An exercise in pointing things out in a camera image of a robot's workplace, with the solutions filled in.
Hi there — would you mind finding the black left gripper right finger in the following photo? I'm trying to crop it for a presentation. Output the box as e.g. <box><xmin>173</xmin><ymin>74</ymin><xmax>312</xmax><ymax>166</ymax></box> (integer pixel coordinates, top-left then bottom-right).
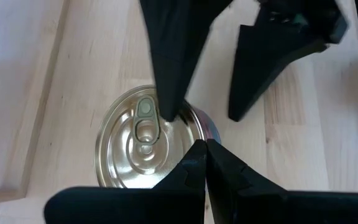
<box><xmin>206</xmin><ymin>138</ymin><xmax>358</xmax><ymax>224</ymax></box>

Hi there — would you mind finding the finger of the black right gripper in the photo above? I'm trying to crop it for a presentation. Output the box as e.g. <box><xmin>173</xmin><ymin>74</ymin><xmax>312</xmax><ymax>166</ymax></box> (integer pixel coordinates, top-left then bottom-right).
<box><xmin>139</xmin><ymin>0</ymin><xmax>234</xmax><ymax>123</ymax></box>
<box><xmin>227</xmin><ymin>19</ymin><xmax>328</xmax><ymax>123</ymax></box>

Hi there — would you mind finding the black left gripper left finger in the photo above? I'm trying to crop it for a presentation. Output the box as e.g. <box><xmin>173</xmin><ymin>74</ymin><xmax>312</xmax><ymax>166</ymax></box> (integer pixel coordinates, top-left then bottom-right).
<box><xmin>44</xmin><ymin>139</ymin><xmax>208</xmax><ymax>224</ymax></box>

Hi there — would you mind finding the gold-top blue label can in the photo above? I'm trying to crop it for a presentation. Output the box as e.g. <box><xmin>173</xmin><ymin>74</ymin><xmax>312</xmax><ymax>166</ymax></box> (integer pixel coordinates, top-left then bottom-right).
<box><xmin>94</xmin><ymin>84</ymin><xmax>222</xmax><ymax>190</ymax></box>

